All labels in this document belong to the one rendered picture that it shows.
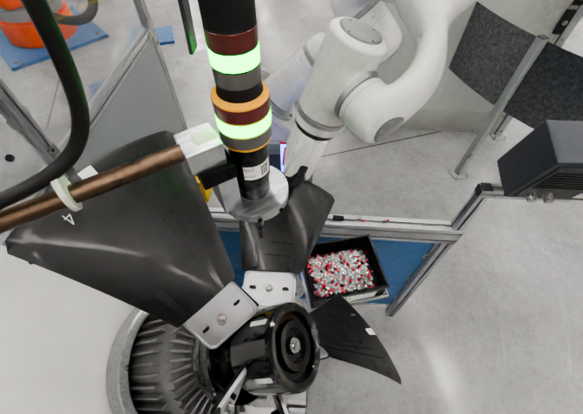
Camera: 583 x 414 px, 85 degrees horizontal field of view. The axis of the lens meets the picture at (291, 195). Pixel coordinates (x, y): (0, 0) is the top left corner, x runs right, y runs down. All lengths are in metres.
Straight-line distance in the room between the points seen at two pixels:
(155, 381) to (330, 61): 0.53
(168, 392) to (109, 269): 0.22
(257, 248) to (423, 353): 1.39
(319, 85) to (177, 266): 0.31
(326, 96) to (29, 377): 0.56
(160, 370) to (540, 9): 2.43
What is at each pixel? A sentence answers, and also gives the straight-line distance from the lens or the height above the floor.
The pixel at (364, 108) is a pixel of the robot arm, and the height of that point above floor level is 1.45.
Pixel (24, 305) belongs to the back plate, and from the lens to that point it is 0.62.
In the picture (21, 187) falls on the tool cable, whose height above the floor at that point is 1.56.
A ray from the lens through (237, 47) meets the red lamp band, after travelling 0.22.
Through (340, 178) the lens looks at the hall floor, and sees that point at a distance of 2.27.
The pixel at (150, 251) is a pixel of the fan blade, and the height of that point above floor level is 1.35.
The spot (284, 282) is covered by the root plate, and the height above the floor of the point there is 1.18.
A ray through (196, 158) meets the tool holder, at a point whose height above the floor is 1.54.
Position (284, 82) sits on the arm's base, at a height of 1.14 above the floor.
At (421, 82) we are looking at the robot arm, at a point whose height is 1.48.
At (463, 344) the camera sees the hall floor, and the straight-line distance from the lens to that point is 1.95.
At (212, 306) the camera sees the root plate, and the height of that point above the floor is 1.27.
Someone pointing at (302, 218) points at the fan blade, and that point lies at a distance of 0.64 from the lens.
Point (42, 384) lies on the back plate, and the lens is 0.62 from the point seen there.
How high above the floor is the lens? 1.71
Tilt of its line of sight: 53 degrees down
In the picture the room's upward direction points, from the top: straight up
